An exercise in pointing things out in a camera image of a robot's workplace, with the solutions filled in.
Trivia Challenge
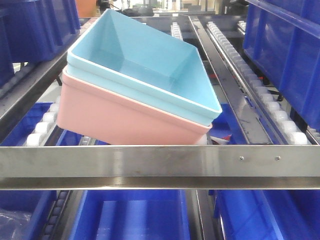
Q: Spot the light blue plastic box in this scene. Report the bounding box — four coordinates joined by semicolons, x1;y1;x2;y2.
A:
67;10;222;126

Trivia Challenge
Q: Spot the stainless steel shelf rack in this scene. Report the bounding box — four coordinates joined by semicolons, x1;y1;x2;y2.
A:
0;13;320;240

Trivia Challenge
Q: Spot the dark blue storage bin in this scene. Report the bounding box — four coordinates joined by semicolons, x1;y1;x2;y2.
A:
243;0;320;129
0;0;80;86

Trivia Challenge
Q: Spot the pink plastic box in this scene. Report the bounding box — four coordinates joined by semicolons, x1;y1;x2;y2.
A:
56;68;212;145

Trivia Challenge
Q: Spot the grey roller track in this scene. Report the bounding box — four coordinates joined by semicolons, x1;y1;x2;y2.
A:
170;22;183;41

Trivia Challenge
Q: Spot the white roller track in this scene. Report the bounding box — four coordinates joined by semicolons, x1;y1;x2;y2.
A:
24;95;61;147
206;21;310;145

